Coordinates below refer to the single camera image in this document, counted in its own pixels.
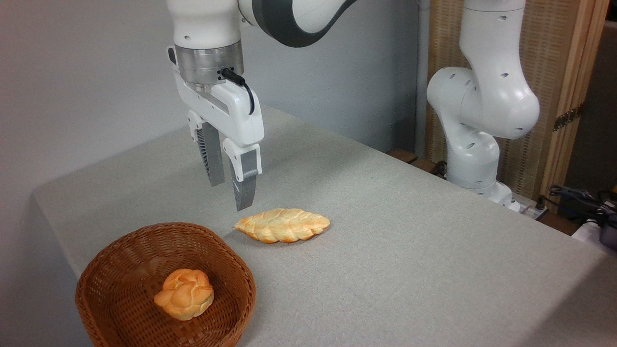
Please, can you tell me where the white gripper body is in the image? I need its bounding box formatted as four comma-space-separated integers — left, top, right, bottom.
167, 46, 265, 148

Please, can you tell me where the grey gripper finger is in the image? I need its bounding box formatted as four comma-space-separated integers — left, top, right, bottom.
188, 110, 226, 187
222, 138, 262, 212

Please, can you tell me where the long braided bread loaf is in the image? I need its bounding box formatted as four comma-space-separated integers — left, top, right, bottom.
234, 208, 331, 244

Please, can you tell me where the round knotted bread roll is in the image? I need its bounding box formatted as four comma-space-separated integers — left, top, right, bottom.
154, 269, 215, 321

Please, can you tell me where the brown wicker basket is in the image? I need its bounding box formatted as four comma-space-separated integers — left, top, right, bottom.
75, 222, 256, 347

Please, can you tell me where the grey tablecloth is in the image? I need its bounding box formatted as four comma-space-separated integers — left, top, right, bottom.
32, 106, 617, 347

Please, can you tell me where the wooden folding screen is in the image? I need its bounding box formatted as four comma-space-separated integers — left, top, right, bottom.
426, 0, 611, 200

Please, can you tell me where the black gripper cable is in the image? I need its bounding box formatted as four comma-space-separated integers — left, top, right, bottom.
219, 68, 256, 116

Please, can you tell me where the black cable bundle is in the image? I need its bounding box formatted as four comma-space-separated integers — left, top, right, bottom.
539, 185, 617, 250

